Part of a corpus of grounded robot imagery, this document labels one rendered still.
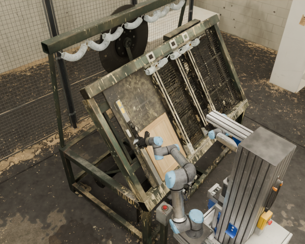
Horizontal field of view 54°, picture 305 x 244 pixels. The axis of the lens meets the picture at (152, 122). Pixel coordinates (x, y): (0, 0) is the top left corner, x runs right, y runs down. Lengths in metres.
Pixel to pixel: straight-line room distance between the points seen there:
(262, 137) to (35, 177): 3.39
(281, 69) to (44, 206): 4.88
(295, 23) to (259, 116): 1.75
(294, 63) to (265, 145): 4.44
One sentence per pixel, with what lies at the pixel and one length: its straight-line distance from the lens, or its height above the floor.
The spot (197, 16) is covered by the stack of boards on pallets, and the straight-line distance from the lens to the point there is 8.02.
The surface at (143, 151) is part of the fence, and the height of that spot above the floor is 1.23.
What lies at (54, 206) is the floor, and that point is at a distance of 4.18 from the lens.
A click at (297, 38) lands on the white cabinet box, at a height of 1.04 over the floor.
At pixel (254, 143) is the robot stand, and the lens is 1.91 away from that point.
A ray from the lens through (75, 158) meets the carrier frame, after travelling 3.54.
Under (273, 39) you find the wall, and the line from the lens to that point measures 7.96.
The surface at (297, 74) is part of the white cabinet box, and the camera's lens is 6.31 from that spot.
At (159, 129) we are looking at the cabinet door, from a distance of 3.06.
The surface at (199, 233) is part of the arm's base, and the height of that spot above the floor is 1.09.
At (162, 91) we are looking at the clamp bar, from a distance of 3.07.
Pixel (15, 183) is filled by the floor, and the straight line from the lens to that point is 4.62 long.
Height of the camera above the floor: 3.28
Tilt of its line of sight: 40 degrees down
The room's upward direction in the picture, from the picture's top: straight up
